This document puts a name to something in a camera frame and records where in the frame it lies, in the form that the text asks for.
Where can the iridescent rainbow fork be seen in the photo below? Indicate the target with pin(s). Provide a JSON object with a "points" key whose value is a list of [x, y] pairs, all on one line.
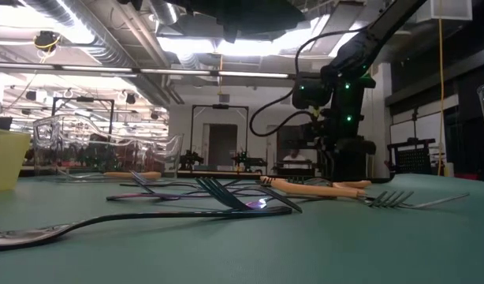
{"points": [[155, 184], [169, 196], [226, 195]]}

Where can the long dark spoon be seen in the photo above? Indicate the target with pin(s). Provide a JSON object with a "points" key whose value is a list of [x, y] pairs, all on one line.
{"points": [[147, 215]]}

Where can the person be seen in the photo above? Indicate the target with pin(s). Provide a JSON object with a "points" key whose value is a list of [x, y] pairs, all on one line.
{"points": [[294, 156]]}

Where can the dark shelf unit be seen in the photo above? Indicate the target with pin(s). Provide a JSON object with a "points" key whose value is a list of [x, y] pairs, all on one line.
{"points": [[289, 138]]}

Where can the yellow plastic bin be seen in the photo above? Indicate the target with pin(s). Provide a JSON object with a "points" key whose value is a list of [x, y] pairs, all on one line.
{"points": [[7, 161]]}

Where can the silver ceiling duct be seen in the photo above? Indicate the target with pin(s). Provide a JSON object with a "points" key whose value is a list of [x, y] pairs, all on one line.
{"points": [[108, 47]]}

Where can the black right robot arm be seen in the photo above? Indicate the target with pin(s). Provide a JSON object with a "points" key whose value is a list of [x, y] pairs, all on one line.
{"points": [[368, 39]]}

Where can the black gantry frame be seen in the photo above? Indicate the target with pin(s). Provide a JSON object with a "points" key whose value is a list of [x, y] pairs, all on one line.
{"points": [[84, 99], [220, 106]]}

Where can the long ceiling light bar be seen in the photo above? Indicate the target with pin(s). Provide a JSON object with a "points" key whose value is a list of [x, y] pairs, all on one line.
{"points": [[179, 72]]}

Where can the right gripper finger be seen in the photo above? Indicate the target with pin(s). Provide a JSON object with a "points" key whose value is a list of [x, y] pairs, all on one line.
{"points": [[361, 167], [337, 167]]}

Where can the green table mat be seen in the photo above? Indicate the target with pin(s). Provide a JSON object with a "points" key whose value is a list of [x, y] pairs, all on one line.
{"points": [[344, 244]]}

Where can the black tabletop robot arm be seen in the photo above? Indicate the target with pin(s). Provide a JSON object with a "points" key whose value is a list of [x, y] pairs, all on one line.
{"points": [[192, 159], [250, 161]]}

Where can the whiteboard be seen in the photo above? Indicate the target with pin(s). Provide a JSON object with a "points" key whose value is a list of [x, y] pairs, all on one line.
{"points": [[423, 128]]}

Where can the black metal fork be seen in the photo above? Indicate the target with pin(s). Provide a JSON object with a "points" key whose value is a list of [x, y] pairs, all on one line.
{"points": [[123, 197]]}

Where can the black pegboard cart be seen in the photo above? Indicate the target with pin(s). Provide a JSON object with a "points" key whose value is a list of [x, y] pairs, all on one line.
{"points": [[413, 159]]}

